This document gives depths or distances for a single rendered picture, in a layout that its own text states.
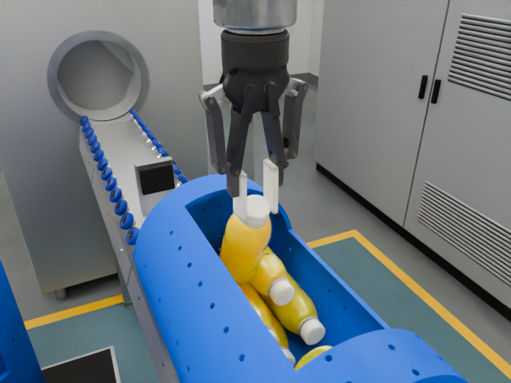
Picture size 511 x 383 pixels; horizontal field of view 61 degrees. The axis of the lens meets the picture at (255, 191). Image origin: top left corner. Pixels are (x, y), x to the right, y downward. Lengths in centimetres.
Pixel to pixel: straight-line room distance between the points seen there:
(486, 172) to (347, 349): 187
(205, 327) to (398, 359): 22
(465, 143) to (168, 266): 187
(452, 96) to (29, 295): 236
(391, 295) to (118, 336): 137
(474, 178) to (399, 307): 73
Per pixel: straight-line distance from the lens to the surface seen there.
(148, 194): 119
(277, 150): 54
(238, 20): 46
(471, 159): 230
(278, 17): 46
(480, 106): 224
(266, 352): 47
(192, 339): 56
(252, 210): 57
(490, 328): 242
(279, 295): 70
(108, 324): 228
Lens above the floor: 158
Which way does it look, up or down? 29 degrees down
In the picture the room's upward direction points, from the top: straight up
